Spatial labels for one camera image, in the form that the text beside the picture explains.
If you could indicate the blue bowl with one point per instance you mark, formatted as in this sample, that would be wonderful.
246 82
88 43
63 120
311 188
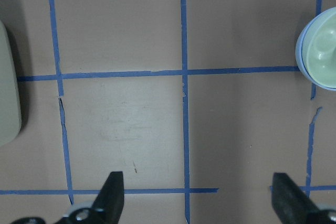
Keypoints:
299 51

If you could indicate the green bowl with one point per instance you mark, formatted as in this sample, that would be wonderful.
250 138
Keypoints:
321 51

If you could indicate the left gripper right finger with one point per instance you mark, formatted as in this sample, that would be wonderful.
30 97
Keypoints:
290 203

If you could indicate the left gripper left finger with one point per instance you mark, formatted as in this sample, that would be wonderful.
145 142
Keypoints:
109 202

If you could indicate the cream steel toaster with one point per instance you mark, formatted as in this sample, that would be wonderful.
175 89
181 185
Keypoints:
11 117

